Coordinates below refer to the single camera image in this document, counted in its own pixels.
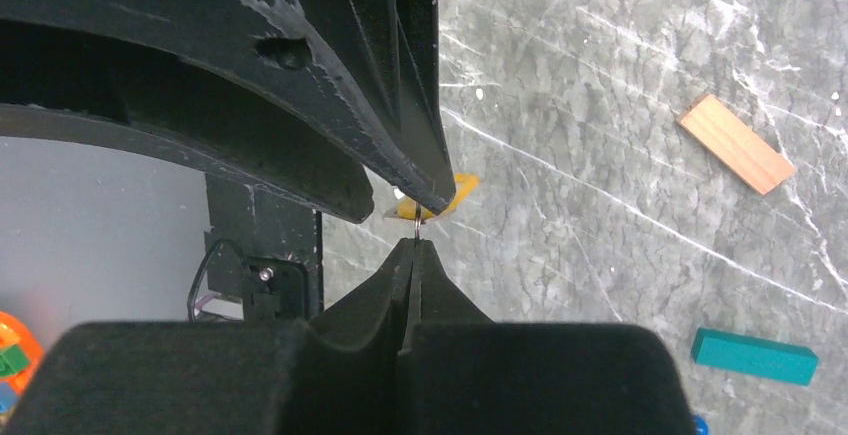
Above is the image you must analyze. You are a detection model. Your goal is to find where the blue key tag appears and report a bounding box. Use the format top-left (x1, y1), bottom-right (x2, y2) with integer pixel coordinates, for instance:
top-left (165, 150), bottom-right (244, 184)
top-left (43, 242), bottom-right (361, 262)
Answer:
top-left (693, 415), bottom-right (709, 435)

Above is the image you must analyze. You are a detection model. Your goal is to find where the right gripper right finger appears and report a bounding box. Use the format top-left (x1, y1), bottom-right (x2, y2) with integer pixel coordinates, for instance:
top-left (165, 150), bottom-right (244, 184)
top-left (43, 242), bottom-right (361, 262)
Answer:
top-left (397, 240), bottom-right (696, 434)

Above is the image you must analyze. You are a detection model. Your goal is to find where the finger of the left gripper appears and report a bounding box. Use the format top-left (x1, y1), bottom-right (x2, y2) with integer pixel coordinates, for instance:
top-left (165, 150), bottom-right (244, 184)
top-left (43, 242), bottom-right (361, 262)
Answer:
top-left (298, 0), bottom-right (456, 213)

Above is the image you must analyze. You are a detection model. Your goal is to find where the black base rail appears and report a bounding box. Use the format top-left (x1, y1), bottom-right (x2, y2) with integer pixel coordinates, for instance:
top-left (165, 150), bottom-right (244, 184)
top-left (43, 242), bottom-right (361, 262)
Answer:
top-left (186, 175), bottom-right (325, 323)

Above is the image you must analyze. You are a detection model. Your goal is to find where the teal block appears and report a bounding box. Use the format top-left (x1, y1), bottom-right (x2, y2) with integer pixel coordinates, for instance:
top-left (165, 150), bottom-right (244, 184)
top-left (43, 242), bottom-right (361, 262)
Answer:
top-left (691, 328), bottom-right (819, 386)

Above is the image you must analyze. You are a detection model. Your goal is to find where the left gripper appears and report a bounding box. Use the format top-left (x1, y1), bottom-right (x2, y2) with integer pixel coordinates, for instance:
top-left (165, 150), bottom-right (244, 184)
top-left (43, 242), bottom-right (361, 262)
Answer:
top-left (1, 0), bottom-right (374, 223)

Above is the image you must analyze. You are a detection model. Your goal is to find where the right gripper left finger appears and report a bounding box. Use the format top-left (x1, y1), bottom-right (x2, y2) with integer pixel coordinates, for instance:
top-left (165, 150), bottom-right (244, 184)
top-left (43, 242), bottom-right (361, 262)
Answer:
top-left (4, 239), bottom-right (414, 434)

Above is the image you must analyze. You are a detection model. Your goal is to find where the yellow tag key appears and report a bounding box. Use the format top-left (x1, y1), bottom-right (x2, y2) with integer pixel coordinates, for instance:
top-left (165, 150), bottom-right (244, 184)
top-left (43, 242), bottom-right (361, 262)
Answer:
top-left (384, 173), bottom-right (482, 223)

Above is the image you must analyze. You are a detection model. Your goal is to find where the wooden block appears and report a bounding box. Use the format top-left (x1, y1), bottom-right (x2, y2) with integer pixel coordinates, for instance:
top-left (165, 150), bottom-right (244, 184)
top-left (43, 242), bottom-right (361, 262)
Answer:
top-left (677, 94), bottom-right (796, 195)

